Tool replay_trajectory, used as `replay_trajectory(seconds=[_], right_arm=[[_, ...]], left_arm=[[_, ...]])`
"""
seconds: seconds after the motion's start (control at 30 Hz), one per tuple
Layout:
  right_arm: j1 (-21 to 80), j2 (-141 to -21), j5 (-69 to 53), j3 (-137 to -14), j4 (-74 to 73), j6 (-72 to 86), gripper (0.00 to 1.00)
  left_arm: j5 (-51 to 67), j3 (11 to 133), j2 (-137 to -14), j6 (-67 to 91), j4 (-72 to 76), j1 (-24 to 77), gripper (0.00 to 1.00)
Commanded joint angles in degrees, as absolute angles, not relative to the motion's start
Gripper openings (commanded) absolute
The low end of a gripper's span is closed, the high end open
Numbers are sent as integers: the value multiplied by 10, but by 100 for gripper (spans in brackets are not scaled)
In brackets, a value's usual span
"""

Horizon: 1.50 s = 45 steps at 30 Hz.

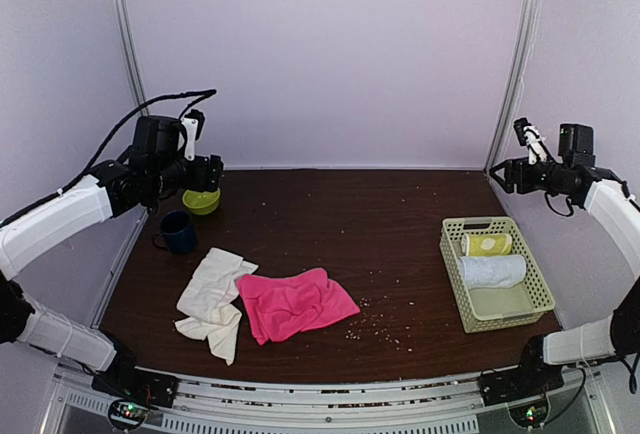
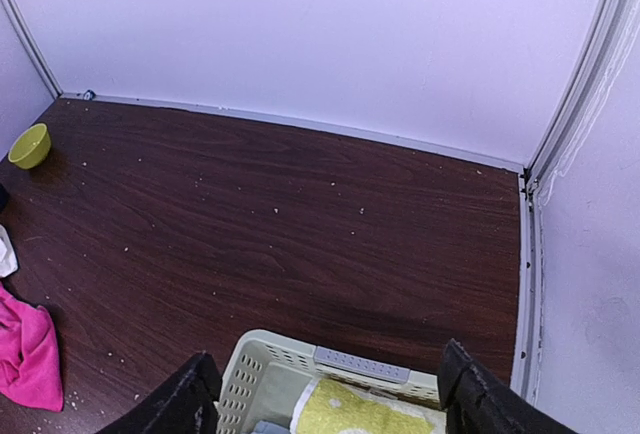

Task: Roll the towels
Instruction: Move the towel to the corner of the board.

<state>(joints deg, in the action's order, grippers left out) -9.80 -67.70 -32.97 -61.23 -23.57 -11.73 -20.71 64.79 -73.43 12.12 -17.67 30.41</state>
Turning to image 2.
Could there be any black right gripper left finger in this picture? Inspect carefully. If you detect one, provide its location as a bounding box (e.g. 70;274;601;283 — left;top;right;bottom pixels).
106;352;221;434

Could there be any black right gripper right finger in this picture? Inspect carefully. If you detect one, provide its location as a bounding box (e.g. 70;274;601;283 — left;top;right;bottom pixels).
438;339;563;433

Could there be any pink towel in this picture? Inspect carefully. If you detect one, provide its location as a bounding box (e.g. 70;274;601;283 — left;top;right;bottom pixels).
1;289;64;413

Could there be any light blue rolled towel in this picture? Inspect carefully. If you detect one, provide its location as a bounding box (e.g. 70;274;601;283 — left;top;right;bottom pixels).
251;421;290;434

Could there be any beige plastic basket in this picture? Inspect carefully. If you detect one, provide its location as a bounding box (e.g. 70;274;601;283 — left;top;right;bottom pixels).
217;330;445;433

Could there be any yellow rolled towel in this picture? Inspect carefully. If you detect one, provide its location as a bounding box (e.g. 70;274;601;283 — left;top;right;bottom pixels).
289;378;446;434

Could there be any white crumpled towel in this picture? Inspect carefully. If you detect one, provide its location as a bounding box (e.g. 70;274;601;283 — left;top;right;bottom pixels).
0;226;19;279

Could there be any green bowl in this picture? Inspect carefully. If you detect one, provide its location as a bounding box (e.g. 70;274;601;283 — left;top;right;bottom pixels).
8;123;52;170

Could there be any left aluminium frame post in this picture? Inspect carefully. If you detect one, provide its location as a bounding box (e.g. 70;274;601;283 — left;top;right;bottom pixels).
1;0;64;99

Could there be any aluminium frame post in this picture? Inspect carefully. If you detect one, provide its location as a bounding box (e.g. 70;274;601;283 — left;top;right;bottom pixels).
519;0;640;185
1;0;64;99

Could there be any right aluminium frame post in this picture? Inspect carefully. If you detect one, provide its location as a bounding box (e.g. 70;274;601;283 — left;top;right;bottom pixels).
519;0;640;185

